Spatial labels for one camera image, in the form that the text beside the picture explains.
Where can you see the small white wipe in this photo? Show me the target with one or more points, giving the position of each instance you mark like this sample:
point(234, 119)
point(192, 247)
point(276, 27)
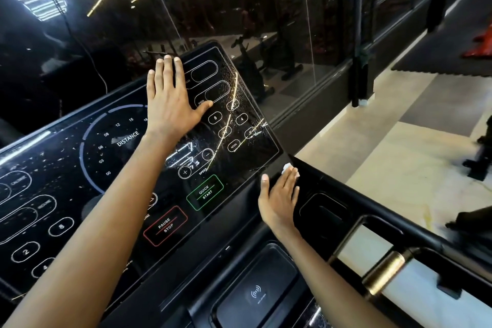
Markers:
point(287, 166)

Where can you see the black treadmill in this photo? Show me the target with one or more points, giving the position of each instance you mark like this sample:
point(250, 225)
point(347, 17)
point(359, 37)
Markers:
point(154, 185)

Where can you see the person's right hand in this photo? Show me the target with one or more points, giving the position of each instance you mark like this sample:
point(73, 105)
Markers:
point(278, 201)

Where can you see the black interlocking foam mat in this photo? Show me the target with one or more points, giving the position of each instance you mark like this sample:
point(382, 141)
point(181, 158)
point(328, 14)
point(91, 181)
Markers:
point(453, 36)

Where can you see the person's left hand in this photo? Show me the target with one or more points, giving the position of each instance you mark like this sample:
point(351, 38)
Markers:
point(171, 105)

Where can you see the person's right forearm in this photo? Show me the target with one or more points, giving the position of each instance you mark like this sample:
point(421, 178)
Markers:
point(330, 282)

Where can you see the person's left forearm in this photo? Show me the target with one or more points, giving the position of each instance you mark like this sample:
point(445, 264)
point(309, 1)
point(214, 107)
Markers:
point(84, 247)

